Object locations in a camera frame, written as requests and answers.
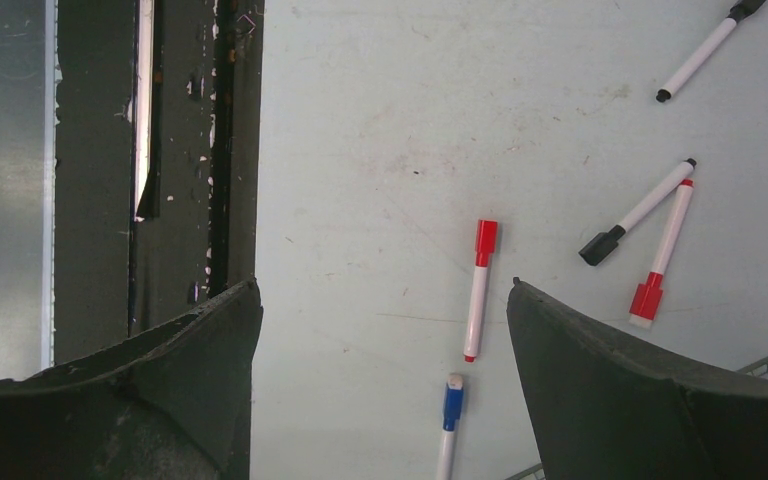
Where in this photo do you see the red cap marker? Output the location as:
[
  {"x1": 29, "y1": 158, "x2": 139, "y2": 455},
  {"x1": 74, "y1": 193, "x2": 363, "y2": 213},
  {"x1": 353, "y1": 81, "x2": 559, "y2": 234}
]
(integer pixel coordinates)
[
  {"x1": 629, "y1": 179, "x2": 694, "y2": 329},
  {"x1": 463, "y1": 219, "x2": 498, "y2": 363}
]

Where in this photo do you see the blue cap marker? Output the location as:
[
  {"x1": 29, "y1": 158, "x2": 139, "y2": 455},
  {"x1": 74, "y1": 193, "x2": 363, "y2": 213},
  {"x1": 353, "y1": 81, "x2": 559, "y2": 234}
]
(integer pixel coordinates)
[{"x1": 435, "y1": 374, "x2": 465, "y2": 480}]

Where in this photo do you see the black cap marker lower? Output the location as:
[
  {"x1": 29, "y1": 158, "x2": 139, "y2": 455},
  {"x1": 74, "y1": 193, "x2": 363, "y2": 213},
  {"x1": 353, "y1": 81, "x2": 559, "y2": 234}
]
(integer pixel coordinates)
[{"x1": 578, "y1": 158, "x2": 697, "y2": 266}]

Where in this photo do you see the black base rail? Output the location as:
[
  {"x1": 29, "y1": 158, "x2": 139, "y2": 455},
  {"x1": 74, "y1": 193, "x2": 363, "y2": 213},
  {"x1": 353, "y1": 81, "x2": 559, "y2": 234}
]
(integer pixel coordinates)
[{"x1": 49, "y1": 1, "x2": 266, "y2": 365}]

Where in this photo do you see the red cap marker right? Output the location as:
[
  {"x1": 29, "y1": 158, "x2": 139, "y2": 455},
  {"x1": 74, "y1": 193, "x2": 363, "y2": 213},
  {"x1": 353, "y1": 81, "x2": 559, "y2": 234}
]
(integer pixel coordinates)
[{"x1": 629, "y1": 179, "x2": 694, "y2": 329}]

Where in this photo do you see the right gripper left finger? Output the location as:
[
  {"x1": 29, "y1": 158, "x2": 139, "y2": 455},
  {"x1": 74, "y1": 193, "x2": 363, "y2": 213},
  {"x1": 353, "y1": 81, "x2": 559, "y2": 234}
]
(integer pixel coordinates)
[{"x1": 0, "y1": 280, "x2": 263, "y2": 479}]

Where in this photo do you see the red cap marker bottom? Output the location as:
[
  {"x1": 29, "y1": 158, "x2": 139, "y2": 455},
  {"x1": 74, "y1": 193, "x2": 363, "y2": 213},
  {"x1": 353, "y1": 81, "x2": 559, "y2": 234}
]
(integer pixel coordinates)
[{"x1": 463, "y1": 219, "x2": 498, "y2": 363}]

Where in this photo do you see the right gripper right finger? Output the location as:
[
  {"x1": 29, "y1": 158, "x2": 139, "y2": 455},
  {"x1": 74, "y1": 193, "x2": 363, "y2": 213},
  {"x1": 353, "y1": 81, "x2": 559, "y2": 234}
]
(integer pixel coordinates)
[{"x1": 507, "y1": 278, "x2": 768, "y2": 480}]

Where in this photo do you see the black cap marker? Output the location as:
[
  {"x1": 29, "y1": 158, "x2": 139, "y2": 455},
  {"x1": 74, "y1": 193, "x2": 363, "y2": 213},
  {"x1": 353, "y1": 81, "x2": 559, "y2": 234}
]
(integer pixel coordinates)
[
  {"x1": 655, "y1": 0, "x2": 766, "y2": 103},
  {"x1": 578, "y1": 158, "x2": 697, "y2": 266}
]

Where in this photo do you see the black cap marker upper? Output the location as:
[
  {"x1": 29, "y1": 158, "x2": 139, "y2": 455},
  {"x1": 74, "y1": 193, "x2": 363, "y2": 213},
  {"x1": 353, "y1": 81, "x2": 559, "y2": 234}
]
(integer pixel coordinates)
[{"x1": 655, "y1": 0, "x2": 766, "y2": 103}]

